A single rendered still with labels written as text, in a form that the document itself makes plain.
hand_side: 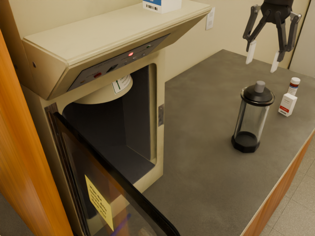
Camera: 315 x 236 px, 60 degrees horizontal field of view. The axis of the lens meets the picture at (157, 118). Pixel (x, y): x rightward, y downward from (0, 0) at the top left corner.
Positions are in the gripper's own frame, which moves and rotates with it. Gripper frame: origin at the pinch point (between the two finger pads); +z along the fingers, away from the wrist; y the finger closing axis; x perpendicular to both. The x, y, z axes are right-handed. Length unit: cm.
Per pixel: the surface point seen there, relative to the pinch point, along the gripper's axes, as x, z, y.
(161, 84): -34.1, -0.4, -11.2
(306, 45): 247, 81, -47
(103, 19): -52, -21, -8
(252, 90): -1.0, 10.8, -0.1
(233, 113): 14.8, 34.7, -11.7
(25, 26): -64, -22, -11
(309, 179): 103, 127, 22
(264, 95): -1.3, 10.8, 4.1
